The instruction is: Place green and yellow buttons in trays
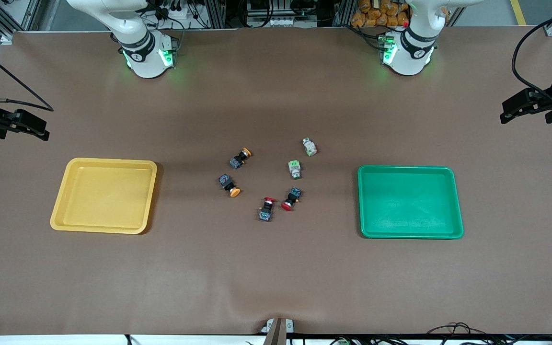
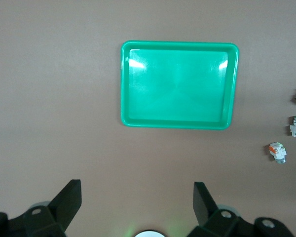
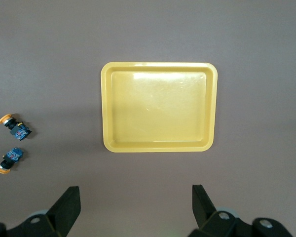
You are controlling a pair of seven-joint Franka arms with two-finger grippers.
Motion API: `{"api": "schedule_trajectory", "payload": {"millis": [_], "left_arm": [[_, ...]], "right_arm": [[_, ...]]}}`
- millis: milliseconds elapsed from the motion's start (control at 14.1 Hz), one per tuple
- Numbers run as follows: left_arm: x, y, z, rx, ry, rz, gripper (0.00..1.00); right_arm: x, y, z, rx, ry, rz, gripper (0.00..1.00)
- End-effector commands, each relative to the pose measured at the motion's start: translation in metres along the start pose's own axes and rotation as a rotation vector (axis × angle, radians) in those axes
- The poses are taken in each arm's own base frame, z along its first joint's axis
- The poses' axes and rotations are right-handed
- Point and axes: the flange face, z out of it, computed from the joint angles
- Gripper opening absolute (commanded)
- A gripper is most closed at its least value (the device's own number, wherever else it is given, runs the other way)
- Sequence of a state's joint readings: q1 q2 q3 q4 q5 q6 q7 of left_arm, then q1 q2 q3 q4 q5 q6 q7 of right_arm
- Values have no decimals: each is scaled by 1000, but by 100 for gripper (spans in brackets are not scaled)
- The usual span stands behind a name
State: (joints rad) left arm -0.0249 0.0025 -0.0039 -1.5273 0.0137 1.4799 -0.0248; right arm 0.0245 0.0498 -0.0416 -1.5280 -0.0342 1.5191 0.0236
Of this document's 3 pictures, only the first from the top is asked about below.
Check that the yellow push button switch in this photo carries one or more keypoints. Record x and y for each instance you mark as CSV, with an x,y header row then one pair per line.
x,y
228,183
238,160

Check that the green push button switch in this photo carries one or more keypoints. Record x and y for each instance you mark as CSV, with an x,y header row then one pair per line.
x,y
295,168
309,146

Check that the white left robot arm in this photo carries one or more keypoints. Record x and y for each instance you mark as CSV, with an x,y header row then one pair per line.
x,y
415,52

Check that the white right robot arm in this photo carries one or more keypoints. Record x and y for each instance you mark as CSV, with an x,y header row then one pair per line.
x,y
144,57

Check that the yellow plastic tray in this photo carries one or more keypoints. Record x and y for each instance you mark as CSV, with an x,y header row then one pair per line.
x,y
103,196

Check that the green plastic tray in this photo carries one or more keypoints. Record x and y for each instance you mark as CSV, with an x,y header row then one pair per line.
x,y
410,201

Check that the pile of orange bread rolls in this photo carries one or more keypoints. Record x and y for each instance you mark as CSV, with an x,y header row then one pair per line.
x,y
376,14

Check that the red mushroom push button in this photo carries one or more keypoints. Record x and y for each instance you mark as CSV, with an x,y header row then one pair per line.
x,y
292,199
267,210

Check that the white power strip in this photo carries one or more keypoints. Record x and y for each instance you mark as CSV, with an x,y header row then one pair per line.
x,y
276,22

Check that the brown table mat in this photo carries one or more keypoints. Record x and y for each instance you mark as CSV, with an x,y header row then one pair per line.
x,y
276,268

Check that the aluminium frame post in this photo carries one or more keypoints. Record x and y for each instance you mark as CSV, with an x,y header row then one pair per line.
x,y
343,12
216,14

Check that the metal table edge bracket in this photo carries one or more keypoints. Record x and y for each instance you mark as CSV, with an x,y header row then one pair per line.
x,y
276,330

